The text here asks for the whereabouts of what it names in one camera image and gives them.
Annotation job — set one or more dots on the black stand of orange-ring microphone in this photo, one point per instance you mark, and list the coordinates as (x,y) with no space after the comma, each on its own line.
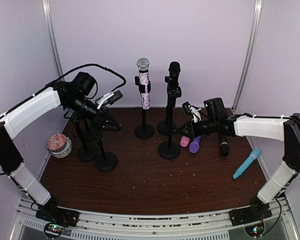
(163,126)

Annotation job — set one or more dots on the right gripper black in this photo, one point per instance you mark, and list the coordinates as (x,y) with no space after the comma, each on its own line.
(191,131)

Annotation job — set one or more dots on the front aluminium rail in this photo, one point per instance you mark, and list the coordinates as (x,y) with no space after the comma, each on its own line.
(213,225)

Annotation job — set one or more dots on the black stand of blue microphone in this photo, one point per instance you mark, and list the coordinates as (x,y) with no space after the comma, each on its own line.
(87,151)

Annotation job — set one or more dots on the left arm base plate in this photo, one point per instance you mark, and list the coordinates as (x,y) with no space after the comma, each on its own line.
(64,217)

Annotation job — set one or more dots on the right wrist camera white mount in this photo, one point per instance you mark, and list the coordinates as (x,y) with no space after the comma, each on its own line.
(193,111)

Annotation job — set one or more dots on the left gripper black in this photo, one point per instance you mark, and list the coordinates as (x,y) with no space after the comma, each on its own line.
(100,118)

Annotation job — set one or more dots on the black stand of purple microphone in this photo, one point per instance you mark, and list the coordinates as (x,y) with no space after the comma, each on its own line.
(169,149)

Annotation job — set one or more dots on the right aluminium corner post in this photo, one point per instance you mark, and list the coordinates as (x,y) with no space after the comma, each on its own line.
(254,31)

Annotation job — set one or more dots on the left aluminium corner post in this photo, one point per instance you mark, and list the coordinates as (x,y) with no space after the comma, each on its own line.
(52,37)

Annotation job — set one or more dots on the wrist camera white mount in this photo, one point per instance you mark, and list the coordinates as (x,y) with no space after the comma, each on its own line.
(108,99)
(193,111)

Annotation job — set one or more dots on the aluminium corner post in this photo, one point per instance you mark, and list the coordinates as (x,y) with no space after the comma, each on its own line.
(254,31)
(52,37)

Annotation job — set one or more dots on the pink microphone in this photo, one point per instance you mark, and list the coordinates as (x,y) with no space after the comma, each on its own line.
(184,141)

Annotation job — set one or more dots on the black microphone with white band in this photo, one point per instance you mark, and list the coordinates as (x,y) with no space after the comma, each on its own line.
(223,143)

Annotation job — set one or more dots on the blue microphone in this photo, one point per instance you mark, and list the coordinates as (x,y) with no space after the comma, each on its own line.
(246,164)

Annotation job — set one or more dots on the rhinestone silver microphone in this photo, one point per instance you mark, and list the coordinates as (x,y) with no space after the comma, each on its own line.
(143,81)

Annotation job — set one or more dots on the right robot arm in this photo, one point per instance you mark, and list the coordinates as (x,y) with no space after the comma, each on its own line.
(282,128)

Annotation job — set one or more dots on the purple microphone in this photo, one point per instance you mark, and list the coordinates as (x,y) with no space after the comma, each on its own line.
(194,146)

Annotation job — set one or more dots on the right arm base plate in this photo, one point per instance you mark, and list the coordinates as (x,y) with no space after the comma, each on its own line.
(242,216)

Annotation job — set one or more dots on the black stand of rhinestone microphone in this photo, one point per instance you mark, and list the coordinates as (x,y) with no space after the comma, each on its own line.
(143,130)

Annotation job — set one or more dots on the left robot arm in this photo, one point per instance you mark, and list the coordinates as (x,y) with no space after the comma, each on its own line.
(71,95)

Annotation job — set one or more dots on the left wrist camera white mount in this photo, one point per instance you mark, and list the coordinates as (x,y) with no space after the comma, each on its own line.
(108,99)

